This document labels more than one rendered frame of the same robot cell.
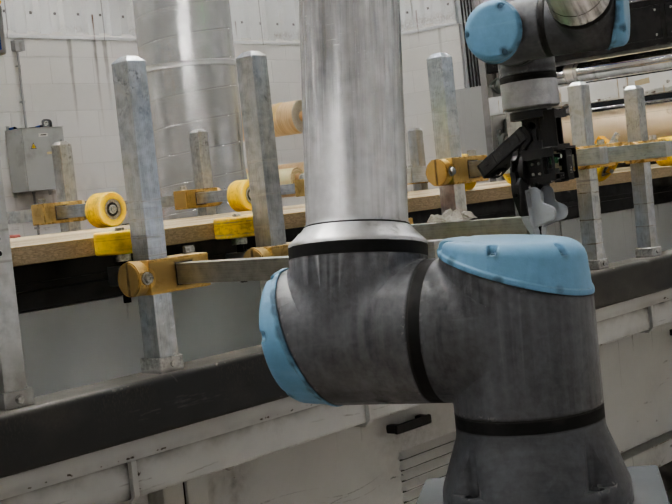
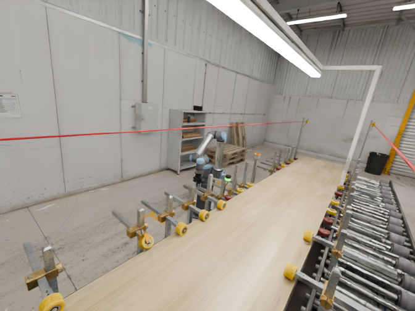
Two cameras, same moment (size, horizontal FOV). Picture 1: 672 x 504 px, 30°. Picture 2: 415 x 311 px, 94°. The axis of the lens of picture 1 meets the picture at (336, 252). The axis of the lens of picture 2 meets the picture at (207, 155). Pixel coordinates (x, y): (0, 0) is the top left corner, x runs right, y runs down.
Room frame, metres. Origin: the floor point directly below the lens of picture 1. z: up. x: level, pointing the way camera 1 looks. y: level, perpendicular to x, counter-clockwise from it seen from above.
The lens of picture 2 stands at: (4.09, -0.40, 1.85)
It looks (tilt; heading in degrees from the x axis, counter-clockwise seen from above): 16 degrees down; 176
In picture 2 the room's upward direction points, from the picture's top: 6 degrees clockwise
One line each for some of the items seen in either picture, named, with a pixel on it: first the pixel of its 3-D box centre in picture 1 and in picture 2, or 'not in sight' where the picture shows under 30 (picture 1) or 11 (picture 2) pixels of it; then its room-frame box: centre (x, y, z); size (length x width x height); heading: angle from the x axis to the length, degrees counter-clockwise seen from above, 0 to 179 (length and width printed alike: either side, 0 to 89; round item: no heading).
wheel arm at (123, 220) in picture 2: not in sight; (126, 222); (2.88, -0.84, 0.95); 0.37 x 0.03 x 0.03; 48
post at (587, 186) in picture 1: (588, 191); (168, 222); (2.74, -0.56, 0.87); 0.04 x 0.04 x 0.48; 48
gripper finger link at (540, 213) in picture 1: (541, 215); not in sight; (1.98, -0.33, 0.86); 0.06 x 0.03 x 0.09; 48
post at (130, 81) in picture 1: (146, 223); (244, 179); (1.81, 0.27, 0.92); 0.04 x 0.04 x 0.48; 48
